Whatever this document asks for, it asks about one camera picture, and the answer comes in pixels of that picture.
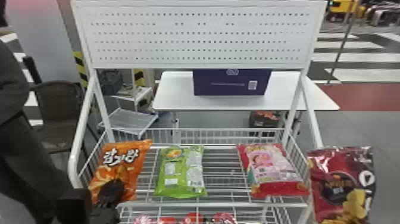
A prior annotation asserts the white side table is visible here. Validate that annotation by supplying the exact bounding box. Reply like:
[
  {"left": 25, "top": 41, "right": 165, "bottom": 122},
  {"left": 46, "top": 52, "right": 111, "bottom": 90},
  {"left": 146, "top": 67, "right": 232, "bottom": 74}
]
[{"left": 152, "top": 70, "right": 340, "bottom": 112}]

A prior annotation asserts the orange snack packet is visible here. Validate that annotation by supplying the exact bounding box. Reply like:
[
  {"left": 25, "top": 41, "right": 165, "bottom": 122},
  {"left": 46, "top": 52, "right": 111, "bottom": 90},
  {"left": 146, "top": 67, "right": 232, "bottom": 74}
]
[{"left": 87, "top": 139, "right": 153, "bottom": 205}]

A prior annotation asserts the yellow black striped post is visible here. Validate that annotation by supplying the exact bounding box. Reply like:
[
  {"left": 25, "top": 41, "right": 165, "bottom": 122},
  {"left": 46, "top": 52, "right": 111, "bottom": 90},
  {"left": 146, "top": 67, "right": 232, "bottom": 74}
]
[
  {"left": 133, "top": 69, "right": 146, "bottom": 88},
  {"left": 73, "top": 51, "right": 89, "bottom": 89}
]

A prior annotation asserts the small white rack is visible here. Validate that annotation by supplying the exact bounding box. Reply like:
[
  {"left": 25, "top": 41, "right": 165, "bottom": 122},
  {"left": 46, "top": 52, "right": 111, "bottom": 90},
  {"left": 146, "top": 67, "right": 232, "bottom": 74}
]
[{"left": 98, "top": 86, "right": 159, "bottom": 137}]

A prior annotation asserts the dark red snack packet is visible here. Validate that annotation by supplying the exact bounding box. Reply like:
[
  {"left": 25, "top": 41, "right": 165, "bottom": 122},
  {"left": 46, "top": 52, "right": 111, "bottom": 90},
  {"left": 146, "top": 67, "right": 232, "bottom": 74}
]
[{"left": 307, "top": 145, "right": 377, "bottom": 224}]

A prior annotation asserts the dark blue box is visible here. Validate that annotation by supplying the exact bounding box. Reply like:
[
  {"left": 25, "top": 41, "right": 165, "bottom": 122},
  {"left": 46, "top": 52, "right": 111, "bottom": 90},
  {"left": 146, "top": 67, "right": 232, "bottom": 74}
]
[{"left": 192, "top": 69, "right": 272, "bottom": 97}]

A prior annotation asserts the white wire rack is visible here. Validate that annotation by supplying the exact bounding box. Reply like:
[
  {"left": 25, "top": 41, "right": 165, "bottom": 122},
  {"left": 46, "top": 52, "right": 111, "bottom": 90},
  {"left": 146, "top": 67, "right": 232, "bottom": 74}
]
[{"left": 68, "top": 0, "right": 327, "bottom": 224}]

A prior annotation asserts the red and pink snack packet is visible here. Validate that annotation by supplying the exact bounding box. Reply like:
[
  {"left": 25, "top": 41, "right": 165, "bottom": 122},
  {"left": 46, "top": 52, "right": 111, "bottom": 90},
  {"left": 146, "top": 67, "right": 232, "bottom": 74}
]
[{"left": 236, "top": 142, "right": 311, "bottom": 199}]

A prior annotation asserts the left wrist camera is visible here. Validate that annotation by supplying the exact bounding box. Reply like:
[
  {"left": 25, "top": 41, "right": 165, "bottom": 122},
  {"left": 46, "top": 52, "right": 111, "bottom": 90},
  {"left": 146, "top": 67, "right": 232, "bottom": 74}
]
[{"left": 56, "top": 187, "right": 94, "bottom": 224}]

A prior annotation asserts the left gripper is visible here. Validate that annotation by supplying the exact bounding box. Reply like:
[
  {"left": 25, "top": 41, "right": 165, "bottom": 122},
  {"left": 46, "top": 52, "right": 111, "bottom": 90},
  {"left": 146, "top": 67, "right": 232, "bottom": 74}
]
[{"left": 89, "top": 179, "right": 126, "bottom": 224}]

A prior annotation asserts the brown chair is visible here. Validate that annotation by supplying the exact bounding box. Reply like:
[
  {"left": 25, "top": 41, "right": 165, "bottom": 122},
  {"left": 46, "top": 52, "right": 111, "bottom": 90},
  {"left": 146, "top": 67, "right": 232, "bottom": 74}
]
[{"left": 30, "top": 80, "right": 92, "bottom": 155}]

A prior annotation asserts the green snack packet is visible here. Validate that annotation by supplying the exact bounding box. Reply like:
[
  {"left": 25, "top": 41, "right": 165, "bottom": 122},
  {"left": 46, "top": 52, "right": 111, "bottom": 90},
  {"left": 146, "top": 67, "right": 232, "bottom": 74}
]
[{"left": 154, "top": 145, "right": 208, "bottom": 199}]

